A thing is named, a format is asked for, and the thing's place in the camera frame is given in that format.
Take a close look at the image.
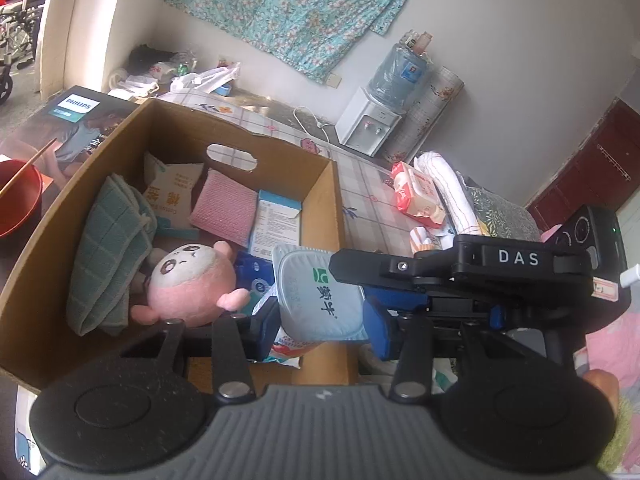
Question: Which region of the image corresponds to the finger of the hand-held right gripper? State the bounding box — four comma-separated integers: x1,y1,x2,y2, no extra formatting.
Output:
364,285,503,326
329,249,453,291

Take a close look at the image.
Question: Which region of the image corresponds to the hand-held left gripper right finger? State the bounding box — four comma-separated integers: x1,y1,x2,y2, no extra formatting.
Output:
362,296,521,403

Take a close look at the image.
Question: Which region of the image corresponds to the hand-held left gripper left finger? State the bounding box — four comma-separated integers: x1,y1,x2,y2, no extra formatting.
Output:
120,302,281,403

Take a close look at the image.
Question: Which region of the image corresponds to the strawberry yogurt pouch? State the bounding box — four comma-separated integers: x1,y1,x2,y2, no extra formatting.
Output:
257,327,321,371

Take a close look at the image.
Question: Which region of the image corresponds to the orange striped towel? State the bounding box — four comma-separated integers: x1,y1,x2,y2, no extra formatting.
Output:
409,226,453,256

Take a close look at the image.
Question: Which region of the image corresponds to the white milk pouch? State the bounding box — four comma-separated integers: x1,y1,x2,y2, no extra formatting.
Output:
271,242,368,346

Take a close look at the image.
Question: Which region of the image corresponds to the pink plush toy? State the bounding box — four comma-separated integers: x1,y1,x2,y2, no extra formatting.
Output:
130,240,251,328

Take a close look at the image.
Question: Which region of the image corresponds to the blue white medicine box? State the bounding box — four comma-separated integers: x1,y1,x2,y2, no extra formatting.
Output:
247,190,303,256

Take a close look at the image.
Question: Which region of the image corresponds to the pink knitted cloth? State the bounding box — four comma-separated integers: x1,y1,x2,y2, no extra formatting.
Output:
189,169,261,247

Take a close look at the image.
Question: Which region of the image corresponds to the beige snack packet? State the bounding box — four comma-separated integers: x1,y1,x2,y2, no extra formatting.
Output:
142,152,206,241

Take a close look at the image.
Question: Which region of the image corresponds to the teal checked towel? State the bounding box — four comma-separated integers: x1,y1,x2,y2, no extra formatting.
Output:
66,174,158,337

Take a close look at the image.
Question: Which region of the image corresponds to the brown cardboard box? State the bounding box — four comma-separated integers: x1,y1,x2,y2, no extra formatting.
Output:
0,97,351,393

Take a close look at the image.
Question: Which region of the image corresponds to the person's right hand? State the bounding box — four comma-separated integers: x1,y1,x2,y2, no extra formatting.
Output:
582,367,621,411

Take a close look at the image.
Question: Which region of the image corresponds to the checked printed tablecloth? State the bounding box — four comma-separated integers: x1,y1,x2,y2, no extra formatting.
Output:
15,87,451,476

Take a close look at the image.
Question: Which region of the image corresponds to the red wet wipes pack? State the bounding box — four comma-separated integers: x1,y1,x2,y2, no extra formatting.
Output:
390,161,447,226

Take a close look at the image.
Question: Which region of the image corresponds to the white checked towel blanket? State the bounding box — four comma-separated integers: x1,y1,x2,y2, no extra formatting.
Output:
412,151,483,236

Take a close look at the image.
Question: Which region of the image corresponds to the dark red wooden cabinet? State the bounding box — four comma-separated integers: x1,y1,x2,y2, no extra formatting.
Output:
525,97,640,231

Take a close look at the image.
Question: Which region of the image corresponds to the white water dispenser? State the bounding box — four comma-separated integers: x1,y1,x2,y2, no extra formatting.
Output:
335,87,403,157

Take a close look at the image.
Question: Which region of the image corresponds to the rolled floral mat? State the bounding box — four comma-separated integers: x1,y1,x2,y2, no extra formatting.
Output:
382,66,465,166

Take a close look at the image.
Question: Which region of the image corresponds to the blue water bottle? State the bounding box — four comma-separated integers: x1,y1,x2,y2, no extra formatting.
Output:
367,42,433,111

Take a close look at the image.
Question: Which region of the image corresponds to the small white plastic bag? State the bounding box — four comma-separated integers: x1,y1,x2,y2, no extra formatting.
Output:
170,62,241,96

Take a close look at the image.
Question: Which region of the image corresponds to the red bowl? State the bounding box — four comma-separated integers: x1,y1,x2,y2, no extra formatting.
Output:
0,160,43,238

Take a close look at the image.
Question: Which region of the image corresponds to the printed appliance carton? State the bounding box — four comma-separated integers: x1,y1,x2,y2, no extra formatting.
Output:
0,86,143,181

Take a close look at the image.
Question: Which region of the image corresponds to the wooden stick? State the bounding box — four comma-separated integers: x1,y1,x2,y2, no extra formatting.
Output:
0,137,58,196

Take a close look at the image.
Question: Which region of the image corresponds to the dark cloth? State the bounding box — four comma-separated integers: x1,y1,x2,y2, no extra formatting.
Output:
129,44,173,68

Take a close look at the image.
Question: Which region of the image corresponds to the wheelchair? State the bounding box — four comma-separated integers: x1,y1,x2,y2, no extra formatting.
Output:
0,0,51,106

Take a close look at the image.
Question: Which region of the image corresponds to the white cable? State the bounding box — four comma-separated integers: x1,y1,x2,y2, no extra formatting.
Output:
292,106,341,146

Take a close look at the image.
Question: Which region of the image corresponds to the teal floral wall cloth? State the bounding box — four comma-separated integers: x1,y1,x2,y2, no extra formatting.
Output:
164,0,431,81

